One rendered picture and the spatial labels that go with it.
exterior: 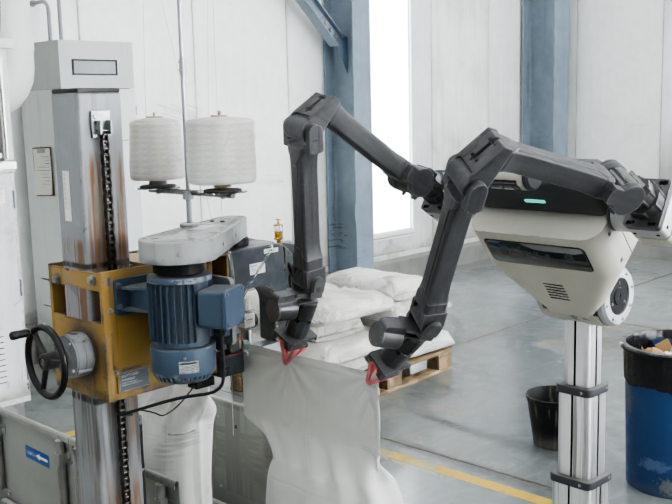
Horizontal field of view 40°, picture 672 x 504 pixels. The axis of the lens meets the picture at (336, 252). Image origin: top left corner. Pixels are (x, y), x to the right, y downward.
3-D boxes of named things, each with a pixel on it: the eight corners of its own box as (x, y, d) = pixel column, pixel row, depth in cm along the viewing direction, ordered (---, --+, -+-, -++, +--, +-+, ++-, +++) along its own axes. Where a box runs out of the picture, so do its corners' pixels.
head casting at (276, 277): (298, 336, 263) (294, 232, 259) (231, 354, 246) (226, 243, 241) (229, 322, 284) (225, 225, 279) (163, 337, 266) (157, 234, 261)
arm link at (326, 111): (331, 86, 212) (305, 79, 220) (301, 137, 211) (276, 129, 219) (439, 176, 242) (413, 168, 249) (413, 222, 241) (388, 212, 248)
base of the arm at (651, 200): (639, 180, 213) (624, 228, 210) (624, 164, 207) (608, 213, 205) (675, 182, 207) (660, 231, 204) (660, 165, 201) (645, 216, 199)
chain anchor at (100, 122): (116, 137, 218) (114, 110, 217) (97, 138, 214) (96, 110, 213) (109, 137, 220) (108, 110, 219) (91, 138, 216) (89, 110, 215)
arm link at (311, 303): (323, 301, 232) (311, 288, 236) (301, 303, 228) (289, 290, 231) (316, 323, 235) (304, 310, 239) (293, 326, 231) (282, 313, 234)
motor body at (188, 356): (230, 376, 219) (226, 272, 216) (178, 391, 208) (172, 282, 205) (190, 365, 230) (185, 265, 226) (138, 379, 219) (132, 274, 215)
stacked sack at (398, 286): (436, 295, 601) (435, 273, 599) (392, 307, 570) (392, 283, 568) (358, 284, 647) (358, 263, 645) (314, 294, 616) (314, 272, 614)
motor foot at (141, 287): (179, 312, 221) (177, 276, 220) (137, 321, 213) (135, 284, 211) (156, 307, 227) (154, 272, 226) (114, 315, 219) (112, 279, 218)
